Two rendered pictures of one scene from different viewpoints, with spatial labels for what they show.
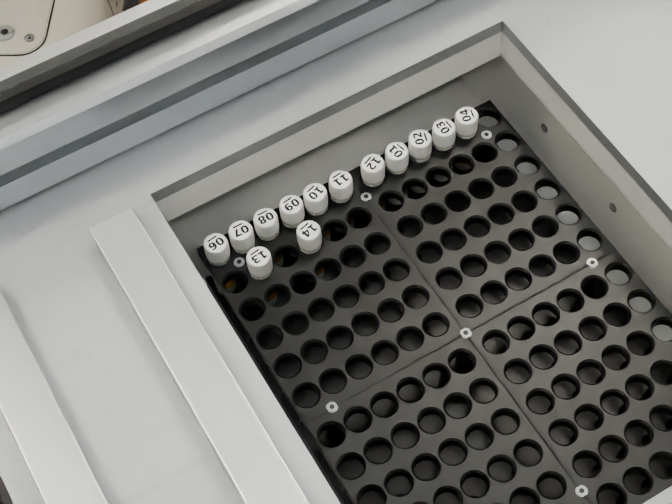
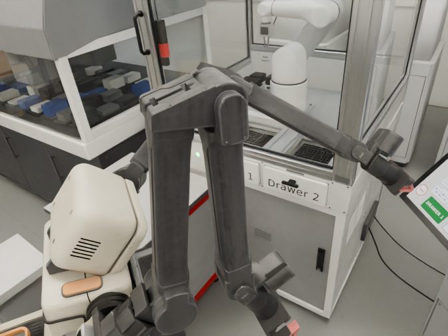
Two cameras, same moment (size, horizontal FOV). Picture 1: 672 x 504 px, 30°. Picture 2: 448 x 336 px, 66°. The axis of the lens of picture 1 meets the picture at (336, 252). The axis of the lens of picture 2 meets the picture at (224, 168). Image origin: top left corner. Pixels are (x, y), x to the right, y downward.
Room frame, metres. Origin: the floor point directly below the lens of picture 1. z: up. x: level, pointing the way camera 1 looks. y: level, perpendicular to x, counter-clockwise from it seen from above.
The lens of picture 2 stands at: (1.13, 1.21, 1.78)
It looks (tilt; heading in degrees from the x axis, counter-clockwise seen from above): 34 degrees down; 242
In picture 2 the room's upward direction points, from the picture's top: 5 degrees counter-clockwise
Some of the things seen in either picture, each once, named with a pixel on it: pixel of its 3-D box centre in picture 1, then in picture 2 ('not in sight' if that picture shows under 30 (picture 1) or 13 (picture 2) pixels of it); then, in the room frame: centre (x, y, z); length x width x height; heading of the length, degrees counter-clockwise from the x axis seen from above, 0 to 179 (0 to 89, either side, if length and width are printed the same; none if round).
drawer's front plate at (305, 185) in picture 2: not in sight; (293, 185); (0.33, 0.31, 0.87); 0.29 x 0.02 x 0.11; 115
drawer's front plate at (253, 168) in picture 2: not in sight; (232, 166); (0.46, 0.03, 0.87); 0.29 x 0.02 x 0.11; 115
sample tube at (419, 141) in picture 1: (419, 164); not in sight; (0.39, -0.05, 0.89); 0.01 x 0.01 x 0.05
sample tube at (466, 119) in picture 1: (465, 141); not in sight; (0.40, -0.07, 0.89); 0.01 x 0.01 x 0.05
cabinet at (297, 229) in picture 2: not in sight; (284, 193); (0.00, -0.13, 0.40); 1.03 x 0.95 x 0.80; 115
